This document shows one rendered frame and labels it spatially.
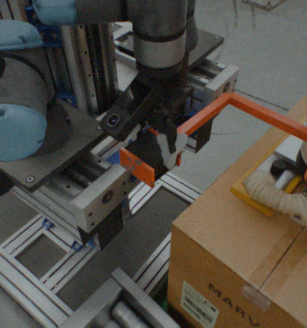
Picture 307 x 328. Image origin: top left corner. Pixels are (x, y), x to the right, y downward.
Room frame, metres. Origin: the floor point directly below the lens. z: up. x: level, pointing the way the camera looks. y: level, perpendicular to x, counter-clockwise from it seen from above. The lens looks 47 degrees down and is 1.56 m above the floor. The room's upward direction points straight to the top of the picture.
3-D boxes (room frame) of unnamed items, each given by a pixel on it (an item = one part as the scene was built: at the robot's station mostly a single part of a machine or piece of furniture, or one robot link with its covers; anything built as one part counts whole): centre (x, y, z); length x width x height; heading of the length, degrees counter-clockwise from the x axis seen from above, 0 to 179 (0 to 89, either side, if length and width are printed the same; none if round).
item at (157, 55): (0.48, 0.00, 1.30); 0.08 x 0.08 x 0.05
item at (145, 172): (0.47, 0.01, 1.07); 0.09 x 0.08 x 0.05; 47
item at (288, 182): (0.57, -0.32, 0.97); 0.34 x 0.10 x 0.05; 137
